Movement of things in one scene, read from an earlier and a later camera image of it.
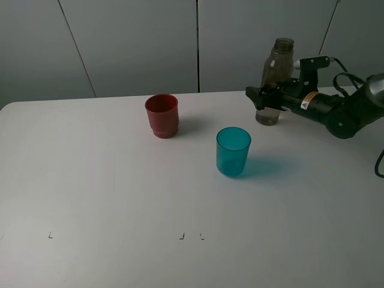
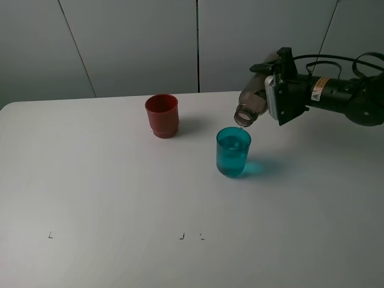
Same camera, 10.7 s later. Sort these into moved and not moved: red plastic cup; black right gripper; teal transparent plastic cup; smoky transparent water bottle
Moved: smoky transparent water bottle; black right gripper
Not moved: red plastic cup; teal transparent plastic cup
